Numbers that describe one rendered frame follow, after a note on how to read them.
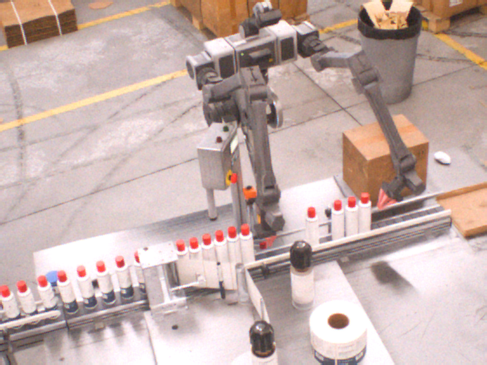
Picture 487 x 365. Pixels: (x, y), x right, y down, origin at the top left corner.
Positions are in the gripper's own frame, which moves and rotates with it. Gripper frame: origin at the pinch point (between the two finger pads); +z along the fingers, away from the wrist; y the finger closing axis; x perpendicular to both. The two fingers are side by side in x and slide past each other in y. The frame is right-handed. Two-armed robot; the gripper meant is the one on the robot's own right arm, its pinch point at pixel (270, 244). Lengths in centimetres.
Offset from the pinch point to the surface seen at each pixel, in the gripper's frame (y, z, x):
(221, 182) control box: -15.0, -31.2, 5.5
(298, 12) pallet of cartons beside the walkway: 136, 73, 351
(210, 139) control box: -16, -46, 13
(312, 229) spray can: 19.4, 1.9, 4.0
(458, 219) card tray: 86, 18, 4
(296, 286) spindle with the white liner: 2.4, 2.3, -23.8
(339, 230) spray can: 31.1, 6.2, 4.1
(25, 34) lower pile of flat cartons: -87, 80, 436
